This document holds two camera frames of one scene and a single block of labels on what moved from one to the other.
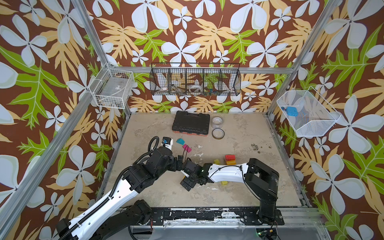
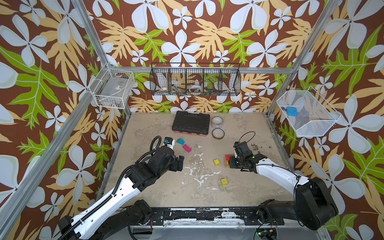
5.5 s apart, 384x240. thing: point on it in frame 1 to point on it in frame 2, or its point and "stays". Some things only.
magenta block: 187,148 stays
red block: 230,157 stays
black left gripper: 174,167 stays
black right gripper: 190,178 to 235,162
